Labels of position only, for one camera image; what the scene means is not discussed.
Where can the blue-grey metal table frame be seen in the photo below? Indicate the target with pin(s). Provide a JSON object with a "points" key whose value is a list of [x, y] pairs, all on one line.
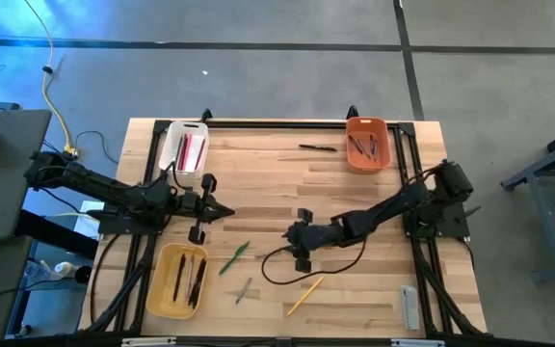
{"points": [[540, 226]]}

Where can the white paper sheet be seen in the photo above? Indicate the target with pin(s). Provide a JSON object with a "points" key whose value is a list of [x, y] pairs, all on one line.
{"points": [[85, 221]]}

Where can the grey desk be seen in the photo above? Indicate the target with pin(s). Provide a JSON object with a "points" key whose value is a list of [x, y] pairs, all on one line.
{"points": [[3, 193]]}

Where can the green pen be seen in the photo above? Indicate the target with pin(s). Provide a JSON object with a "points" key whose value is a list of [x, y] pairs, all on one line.
{"points": [[234, 258]]}

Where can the purple crayon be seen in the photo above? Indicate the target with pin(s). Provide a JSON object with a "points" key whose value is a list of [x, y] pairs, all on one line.
{"points": [[354, 144]]}

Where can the white plastic bin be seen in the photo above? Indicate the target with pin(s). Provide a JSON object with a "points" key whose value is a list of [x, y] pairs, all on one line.
{"points": [[193, 166]]}

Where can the black round cap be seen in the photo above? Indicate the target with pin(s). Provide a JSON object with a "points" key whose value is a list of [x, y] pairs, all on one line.
{"points": [[83, 274]]}

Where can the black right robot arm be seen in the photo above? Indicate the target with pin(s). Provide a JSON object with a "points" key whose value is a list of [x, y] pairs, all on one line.
{"points": [[388, 207]]}

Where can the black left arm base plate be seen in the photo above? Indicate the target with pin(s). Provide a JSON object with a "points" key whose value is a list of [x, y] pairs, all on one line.
{"points": [[123, 227]]}

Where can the yellow pencil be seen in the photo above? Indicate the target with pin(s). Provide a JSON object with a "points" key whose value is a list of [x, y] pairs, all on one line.
{"points": [[305, 296]]}

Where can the purple pen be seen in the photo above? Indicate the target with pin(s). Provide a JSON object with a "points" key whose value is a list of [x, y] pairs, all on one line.
{"points": [[190, 277]]}

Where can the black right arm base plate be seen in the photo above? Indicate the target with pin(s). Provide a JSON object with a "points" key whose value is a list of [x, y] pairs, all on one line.
{"points": [[458, 224]]}

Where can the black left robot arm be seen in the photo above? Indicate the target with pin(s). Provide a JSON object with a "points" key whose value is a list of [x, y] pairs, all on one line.
{"points": [[104, 185]]}

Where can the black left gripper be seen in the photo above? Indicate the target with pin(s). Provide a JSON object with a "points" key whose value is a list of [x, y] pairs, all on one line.
{"points": [[195, 205]]}

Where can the dark red pencil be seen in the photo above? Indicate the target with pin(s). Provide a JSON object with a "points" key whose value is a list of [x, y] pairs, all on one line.
{"points": [[200, 153]]}

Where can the light grey stapler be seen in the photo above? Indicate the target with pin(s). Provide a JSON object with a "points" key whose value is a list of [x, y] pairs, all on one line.
{"points": [[410, 308]]}

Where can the silver aluminium bar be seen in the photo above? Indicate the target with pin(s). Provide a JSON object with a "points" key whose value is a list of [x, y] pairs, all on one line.
{"points": [[417, 343], [147, 341]]}

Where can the yellow plastic bin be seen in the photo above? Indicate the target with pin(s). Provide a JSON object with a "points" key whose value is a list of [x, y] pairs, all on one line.
{"points": [[162, 289]]}

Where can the black aluminium frame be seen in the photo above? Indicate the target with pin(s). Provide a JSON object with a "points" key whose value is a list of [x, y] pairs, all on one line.
{"points": [[282, 125]]}

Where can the white bottle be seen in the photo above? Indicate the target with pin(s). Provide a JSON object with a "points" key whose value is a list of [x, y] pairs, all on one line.
{"points": [[64, 268]]}

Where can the dark brown pencil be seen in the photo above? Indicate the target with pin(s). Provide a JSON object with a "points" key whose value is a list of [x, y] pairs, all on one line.
{"points": [[178, 150]]}

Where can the orange plastic bin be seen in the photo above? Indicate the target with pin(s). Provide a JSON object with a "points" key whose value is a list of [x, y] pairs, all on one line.
{"points": [[369, 166]]}

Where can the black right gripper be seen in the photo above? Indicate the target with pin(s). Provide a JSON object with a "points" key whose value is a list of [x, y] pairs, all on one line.
{"points": [[313, 237]]}

